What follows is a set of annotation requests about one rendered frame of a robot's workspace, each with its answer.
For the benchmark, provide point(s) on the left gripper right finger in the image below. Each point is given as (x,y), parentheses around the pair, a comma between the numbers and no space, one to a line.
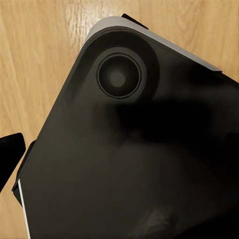
(231,148)

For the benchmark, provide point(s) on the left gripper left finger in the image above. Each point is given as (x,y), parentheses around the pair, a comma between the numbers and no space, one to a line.
(12,148)

